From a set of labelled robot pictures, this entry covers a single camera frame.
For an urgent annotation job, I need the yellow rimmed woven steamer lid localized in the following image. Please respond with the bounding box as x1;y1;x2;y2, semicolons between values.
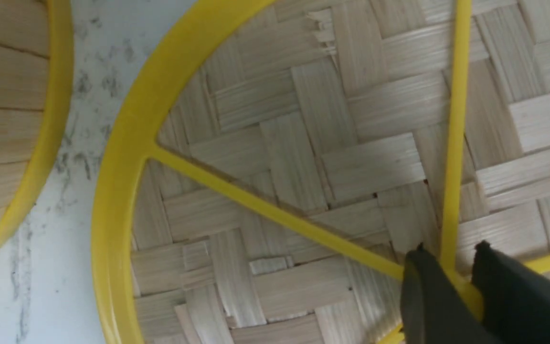
92;0;550;344

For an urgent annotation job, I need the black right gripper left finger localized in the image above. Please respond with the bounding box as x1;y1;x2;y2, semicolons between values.
400;244;501;344

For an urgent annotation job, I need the yellow rimmed bamboo steamer basket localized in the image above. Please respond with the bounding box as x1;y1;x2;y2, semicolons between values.
0;0;74;248

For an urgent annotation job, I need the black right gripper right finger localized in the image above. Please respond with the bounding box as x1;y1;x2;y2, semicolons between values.
472;241;550;344

